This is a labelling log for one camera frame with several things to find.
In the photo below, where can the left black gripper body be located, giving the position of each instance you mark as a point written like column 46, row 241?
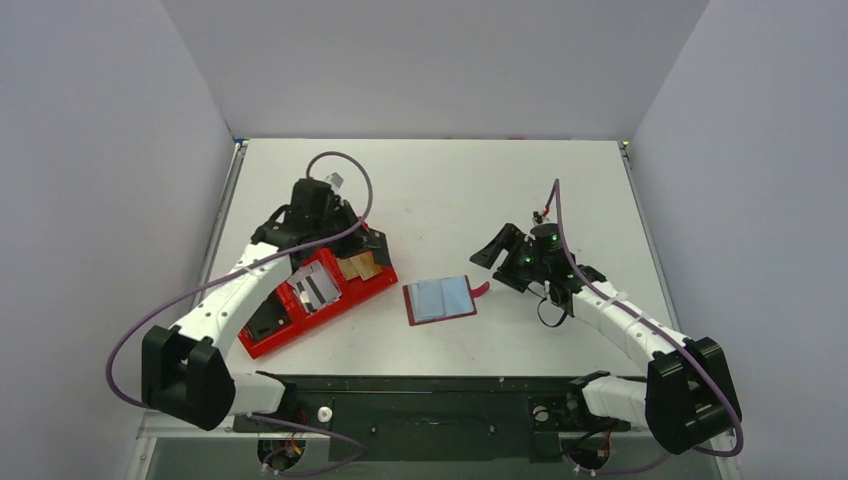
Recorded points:
column 340, row 215

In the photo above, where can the red leather card holder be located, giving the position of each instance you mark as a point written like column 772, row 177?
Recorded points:
column 437, row 300

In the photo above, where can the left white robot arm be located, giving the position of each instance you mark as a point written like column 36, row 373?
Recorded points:
column 218, row 324

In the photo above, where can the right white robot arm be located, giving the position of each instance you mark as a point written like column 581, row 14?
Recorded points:
column 649, row 358

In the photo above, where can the gold brown card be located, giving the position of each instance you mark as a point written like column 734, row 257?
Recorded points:
column 361, row 266

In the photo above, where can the silver striped card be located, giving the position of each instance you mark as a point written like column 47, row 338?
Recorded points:
column 314, row 287

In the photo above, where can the black card in tray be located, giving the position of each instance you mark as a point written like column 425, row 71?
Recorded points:
column 270, row 317

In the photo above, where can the red plastic compartment tray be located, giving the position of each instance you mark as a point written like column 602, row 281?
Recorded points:
column 354, row 293

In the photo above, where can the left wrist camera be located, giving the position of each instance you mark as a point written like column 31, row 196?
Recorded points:
column 335, row 180

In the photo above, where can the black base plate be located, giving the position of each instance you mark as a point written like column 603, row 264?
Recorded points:
column 428, row 418

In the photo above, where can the aluminium rail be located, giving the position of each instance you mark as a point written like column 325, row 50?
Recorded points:
column 166, row 424

